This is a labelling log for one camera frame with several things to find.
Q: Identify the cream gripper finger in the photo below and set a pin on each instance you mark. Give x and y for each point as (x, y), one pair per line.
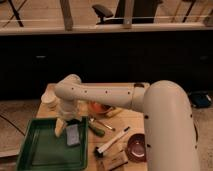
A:
(60, 126)

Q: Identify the green plastic tray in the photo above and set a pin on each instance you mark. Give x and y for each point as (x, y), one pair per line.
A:
(41, 150)

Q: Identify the orange bowl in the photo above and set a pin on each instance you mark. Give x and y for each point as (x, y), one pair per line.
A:
(98, 109)

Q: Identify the grey blue sponge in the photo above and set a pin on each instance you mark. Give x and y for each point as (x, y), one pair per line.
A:
(72, 135)

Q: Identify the wooden scrub brush block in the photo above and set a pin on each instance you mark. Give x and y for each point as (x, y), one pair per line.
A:
(114, 161)

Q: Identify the white small bowl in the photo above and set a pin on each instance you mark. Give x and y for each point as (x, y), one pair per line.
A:
(49, 99)

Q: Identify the silver metal utensil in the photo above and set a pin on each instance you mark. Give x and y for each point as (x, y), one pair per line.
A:
(103, 124)

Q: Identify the white handled dish brush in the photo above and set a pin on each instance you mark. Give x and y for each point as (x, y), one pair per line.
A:
(98, 151)

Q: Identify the dark blue floor object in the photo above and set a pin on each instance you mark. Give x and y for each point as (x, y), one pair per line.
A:
(200, 99)

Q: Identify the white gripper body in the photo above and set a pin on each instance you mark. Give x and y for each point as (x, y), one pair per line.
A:
(68, 110)

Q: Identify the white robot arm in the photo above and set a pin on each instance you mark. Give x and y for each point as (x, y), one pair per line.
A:
(170, 136)

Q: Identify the dark red bowl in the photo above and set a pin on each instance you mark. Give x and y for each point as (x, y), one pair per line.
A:
(135, 149)

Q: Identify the black office chair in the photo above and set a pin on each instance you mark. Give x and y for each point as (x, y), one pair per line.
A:
(137, 11)

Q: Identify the green handled tool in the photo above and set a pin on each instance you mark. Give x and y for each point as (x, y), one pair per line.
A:
(96, 131)

